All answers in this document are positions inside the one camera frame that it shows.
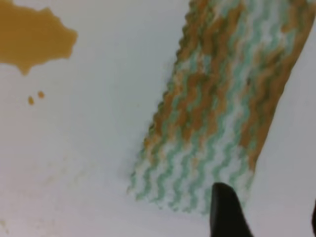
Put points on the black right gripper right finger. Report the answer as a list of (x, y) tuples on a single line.
[(314, 220)]

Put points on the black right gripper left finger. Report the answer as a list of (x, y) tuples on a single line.
[(226, 214)]

